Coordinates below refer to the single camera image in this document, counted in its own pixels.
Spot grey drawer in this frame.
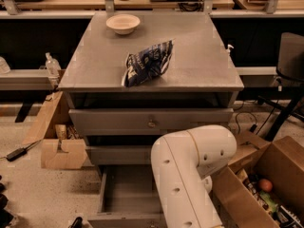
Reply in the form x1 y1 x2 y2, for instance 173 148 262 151
69 108 233 137
86 145 151 165
87 165 167 228

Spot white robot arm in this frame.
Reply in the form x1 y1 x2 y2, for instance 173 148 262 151
151 125 237 228

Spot grey drawer cabinet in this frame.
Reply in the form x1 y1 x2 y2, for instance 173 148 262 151
58 10 245 188

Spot blue chip bag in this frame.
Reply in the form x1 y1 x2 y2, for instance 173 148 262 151
122 40 174 87

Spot white bowl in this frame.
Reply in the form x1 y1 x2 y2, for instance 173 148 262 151
106 14 141 35

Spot white pump dispenser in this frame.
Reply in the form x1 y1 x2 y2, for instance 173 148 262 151
226 44 234 55

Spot cardboard box left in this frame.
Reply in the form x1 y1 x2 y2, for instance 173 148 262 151
23 92 87 170

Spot clear plastic bottle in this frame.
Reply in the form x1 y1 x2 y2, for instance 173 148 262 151
46 52 61 77

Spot red apple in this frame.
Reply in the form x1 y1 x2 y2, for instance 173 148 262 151
257 179 273 192

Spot large cardboard box right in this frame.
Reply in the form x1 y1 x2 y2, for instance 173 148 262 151
213 131 304 228

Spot black stool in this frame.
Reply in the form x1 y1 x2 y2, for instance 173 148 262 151
257 32 304 142

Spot green packet in box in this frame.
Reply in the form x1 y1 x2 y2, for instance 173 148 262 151
259 191 278 214

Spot black floor cable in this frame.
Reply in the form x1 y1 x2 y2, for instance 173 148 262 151
233 100 259 135

